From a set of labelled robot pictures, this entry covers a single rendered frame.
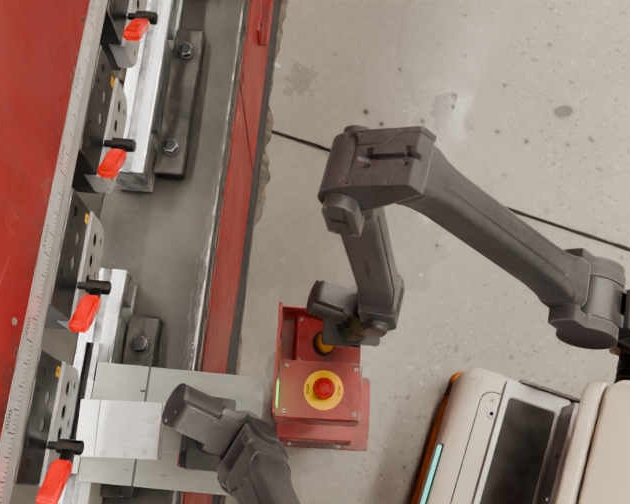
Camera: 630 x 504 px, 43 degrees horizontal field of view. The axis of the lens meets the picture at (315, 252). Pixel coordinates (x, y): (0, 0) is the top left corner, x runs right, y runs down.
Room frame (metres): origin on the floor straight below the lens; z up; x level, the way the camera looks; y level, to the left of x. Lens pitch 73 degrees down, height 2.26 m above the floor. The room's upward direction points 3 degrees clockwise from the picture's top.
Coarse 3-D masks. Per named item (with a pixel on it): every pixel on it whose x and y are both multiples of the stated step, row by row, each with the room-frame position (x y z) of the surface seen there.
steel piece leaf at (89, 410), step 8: (88, 400) 0.13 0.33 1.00; (96, 400) 0.13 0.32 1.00; (80, 408) 0.12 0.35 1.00; (88, 408) 0.12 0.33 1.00; (96, 408) 0.12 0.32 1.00; (80, 416) 0.11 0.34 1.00; (88, 416) 0.11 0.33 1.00; (96, 416) 0.11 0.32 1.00; (80, 424) 0.10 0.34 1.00; (88, 424) 0.10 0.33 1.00; (96, 424) 0.10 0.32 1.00; (80, 432) 0.09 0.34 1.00; (88, 432) 0.09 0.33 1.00; (96, 432) 0.09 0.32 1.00; (88, 440) 0.07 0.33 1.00; (88, 448) 0.06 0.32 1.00; (88, 456) 0.05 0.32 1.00
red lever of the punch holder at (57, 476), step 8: (64, 440) 0.06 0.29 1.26; (72, 440) 0.06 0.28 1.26; (80, 440) 0.06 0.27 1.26; (48, 448) 0.05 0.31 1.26; (56, 448) 0.05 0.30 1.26; (64, 448) 0.05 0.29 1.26; (72, 448) 0.05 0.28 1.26; (80, 448) 0.05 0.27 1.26; (64, 456) 0.04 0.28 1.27; (56, 464) 0.03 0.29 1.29; (64, 464) 0.03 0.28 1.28; (48, 472) 0.02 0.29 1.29; (56, 472) 0.02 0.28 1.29; (64, 472) 0.02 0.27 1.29; (48, 480) 0.01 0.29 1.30; (56, 480) 0.01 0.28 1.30; (64, 480) 0.01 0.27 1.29; (40, 488) 0.00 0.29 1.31; (48, 488) 0.00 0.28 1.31; (56, 488) 0.00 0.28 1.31; (40, 496) -0.01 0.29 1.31; (48, 496) -0.01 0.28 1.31; (56, 496) -0.01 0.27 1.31
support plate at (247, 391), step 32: (96, 384) 0.16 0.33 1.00; (128, 384) 0.16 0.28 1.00; (160, 384) 0.17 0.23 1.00; (192, 384) 0.17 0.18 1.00; (224, 384) 0.17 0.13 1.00; (256, 384) 0.17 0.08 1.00; (96, 480) 0.02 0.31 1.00; (128, 480) 0.02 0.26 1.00; (160, 480) 0.02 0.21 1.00; (192, 480) 0.03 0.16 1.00
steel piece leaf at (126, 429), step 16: (112, 416) 0.11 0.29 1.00; (128, 416) 0.11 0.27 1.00; (144, 416) 0.11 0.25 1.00; (160, 416) 0.12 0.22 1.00; (112, 432) 0.09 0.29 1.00; (128, 432) 0.09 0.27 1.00; (144, 432) 0.09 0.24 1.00; (160, 432) 0.09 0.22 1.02; (96, 448) 0.06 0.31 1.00; (112, 448) 0.06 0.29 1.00; (128, 448) 0.07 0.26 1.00; (144, 448) 0.07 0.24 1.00; (160, 448) 0.07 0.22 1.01
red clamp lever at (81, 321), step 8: (88, 280) 0.26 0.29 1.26; (96, 280) 0.26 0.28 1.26; (80, 288) 0.25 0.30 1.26; (88, 288) 0.25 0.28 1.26; (96, 288) 0.25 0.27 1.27; (104, 288) 0.25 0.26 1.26; (88, 296) 0.23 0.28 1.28; (96, 296) 0.23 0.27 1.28; (80, 304) 0.22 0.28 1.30; (88, 304) 0.22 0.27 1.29; (96, 304) 0.22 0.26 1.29; (80, 312) 0.21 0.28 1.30; (88, 312) 0.21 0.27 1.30; (96, 312) 0.21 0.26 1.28; (72, 320) 0.19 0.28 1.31; (80, 320) 0.19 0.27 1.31; (88, 320) 0.20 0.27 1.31; (72, 328) 0.18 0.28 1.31; (80, 328) 0.18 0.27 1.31; (88, 328) 0.19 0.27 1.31
